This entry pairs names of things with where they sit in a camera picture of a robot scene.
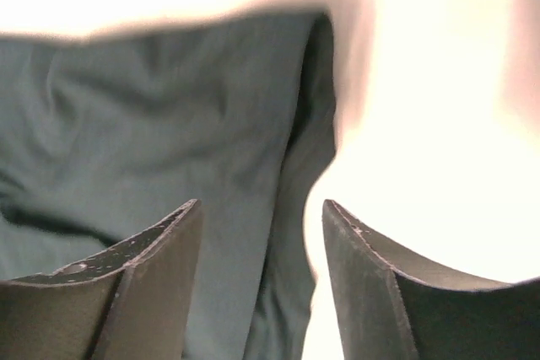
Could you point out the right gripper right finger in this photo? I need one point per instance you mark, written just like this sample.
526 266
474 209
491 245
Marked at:
393 303

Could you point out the black t shirt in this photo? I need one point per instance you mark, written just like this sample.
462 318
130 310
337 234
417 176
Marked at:
98 142

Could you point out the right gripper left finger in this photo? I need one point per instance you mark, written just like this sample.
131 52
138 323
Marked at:
128 302

